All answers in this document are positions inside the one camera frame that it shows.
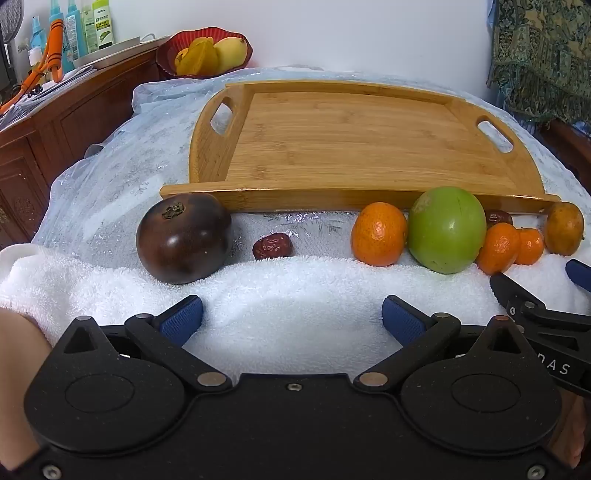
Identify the stack of papers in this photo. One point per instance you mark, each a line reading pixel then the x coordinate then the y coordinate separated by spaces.
pixel 51 90

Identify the yellowish green-tinged orange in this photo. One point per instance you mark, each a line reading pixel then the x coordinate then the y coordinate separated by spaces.
pixel 563 228

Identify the orange and black tool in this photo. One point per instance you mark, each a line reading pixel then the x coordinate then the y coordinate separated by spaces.
pixel 55 46

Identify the red fluted fruit bowl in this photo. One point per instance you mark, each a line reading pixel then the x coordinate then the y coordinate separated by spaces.
pixel 168 55

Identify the small yellow fruit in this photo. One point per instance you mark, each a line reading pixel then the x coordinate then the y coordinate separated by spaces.
pixel 181 56

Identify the wooden chair right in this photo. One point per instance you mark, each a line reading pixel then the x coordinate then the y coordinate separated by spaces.
pixel 570 147

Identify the green and white spray bottle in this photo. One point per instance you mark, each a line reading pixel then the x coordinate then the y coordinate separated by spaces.
pixel 102 23

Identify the person's left leg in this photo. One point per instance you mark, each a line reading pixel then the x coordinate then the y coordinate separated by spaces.
pixel 18 369

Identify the yellow starfruit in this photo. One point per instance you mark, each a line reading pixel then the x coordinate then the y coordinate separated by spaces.
pixel 201 57

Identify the bamboo serving tray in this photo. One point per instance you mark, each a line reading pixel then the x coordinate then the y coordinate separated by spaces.
pixel 346 138

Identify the large orange tangerine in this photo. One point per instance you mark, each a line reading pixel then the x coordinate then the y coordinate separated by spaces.
pixel 378 234

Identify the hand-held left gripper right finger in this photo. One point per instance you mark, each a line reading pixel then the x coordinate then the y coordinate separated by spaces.
pixel 404 321

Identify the dried red jujube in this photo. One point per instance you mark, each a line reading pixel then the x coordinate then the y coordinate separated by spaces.
pixel 499 217
pixel 272 246

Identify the dark purple round fruit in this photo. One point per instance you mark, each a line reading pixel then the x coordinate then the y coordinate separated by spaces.
pixel 184 240

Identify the green patterned fringed scarf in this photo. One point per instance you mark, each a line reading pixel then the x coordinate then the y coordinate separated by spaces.
pixel 540 55

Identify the small orange tangerine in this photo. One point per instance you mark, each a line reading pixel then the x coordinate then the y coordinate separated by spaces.
pixel 496 249
pixel 531 247

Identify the beige plastic tray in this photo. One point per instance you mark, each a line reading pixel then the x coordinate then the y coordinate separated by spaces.
pixel 111 50

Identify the white terry towel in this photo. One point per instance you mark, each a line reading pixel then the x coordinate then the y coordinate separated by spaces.
pixel 277 300

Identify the brown wooden cabinet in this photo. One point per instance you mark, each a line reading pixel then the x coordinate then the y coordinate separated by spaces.
pixel 69 138

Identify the person's right leg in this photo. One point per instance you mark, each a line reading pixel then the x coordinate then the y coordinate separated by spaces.
pixel 568 429

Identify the person's leg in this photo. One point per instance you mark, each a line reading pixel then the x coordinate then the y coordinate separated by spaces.
pixel 568 429
pixel 18 369

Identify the yellow mango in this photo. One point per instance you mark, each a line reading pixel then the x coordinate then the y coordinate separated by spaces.
pixel 233 53

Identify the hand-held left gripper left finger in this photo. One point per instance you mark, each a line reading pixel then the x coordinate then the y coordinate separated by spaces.
pixel 182 318

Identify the pale translucent bottle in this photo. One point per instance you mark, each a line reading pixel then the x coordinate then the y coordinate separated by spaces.
pixel 88 27

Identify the green apple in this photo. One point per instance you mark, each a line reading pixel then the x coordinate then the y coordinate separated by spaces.
pixel 447 229

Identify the small blue bottle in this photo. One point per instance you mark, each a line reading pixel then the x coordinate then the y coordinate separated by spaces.
pixel 37 34

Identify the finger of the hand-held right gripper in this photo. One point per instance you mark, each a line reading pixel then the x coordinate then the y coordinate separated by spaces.
pixel 517 293
pixel 581 274

